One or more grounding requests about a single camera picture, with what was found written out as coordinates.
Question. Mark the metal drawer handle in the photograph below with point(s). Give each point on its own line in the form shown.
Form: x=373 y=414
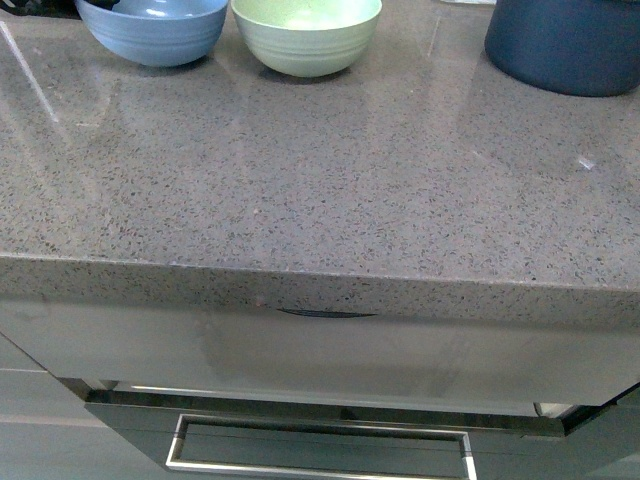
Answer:
x=294 y=448

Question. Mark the grey drawer front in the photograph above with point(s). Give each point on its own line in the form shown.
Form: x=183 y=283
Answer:
x=372 y=361

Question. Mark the dark blue pot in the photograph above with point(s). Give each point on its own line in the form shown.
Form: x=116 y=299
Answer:
x=580 y=48

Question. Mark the blue bowl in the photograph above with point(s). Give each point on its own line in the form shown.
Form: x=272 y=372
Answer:
x=155 y=33

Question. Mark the green bowl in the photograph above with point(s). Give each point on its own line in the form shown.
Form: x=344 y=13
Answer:
x=307 y=39

